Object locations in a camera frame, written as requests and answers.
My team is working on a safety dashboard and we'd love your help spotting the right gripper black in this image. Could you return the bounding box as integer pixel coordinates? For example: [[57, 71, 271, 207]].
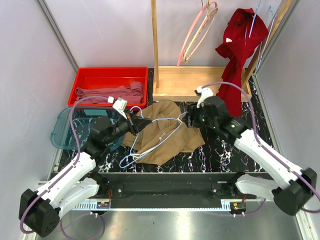
[[181, 102, 218, 130]]

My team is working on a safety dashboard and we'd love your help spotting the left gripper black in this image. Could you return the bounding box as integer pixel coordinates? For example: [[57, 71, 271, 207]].
[[104, 108, 152, 145]]

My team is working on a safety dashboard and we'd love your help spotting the tan brown garment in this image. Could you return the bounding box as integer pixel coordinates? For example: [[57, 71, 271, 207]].
[[122, 100, 205, 166]]

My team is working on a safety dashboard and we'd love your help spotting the red pleated skirt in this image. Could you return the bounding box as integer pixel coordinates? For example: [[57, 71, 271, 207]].
[[215, 7, 270, 118]]

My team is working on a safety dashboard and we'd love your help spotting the light blue wire hanger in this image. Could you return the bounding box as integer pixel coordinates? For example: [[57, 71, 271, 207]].
[[245, 0, 262, 39]]

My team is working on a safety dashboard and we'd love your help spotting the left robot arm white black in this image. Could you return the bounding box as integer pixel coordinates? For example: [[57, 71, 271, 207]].
[[18, 112, 152, 238]]

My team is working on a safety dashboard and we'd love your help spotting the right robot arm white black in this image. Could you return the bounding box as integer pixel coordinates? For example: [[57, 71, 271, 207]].
[[183, 96, 317, 216]]

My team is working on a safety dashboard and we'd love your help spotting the pink plastic hanger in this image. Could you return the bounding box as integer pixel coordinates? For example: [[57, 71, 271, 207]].
[[176, 0, 218, 67]]

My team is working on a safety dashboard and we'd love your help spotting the beige wooden hanger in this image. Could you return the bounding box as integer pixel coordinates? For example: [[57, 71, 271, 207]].
[[182, 0, 219, 65]]

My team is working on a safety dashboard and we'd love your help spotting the mauve pink garment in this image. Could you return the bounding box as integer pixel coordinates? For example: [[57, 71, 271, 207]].
[[75, 81, 144, 105]]

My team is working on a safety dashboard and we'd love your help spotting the wooden rack base tray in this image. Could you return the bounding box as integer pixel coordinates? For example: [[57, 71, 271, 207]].
[[152, 65, 253, 103]]

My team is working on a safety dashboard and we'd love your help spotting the teal transparent plastic tub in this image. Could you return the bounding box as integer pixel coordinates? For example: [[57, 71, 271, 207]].
[[50, 107, 120, 151]]

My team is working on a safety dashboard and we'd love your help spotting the red plastic bin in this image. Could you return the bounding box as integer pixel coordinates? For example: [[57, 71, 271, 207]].
[[68, 66, 149, 109]]

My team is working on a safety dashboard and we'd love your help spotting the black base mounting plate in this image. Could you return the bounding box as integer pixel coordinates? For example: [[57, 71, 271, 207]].
[[102, 173, 254, 211]]

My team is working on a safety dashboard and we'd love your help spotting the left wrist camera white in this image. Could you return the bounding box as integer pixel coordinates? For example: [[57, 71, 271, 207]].
[[107, 96, 128, 119]]

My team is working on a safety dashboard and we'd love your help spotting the right wooden rack post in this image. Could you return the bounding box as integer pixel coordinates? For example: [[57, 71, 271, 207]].
[[241, 0, 295, 86]]

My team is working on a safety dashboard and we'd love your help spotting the wooden rack post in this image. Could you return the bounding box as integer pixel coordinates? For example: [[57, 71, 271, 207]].
[[150, 0, 159, 93], [241, 0, 295, 86]]

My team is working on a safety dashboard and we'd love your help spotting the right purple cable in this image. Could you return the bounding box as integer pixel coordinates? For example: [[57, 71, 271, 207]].
[[202, 81, 320, 217]]

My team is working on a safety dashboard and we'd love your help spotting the purple cable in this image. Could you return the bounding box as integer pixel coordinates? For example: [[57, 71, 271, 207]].
[[202, 81, 320, 217], [19, 96, 113, 240]]

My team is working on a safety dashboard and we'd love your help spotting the aluminium rail frame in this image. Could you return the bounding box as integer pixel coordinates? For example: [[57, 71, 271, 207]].
[[23, 182, 317, 240]]

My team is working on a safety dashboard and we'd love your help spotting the left wooden rack post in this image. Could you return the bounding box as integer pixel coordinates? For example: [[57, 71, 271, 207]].
[[150, 0, 159, 93]]

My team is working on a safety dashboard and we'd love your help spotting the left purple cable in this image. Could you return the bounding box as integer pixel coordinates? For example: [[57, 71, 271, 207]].
[[19, 96, 113, 240]]

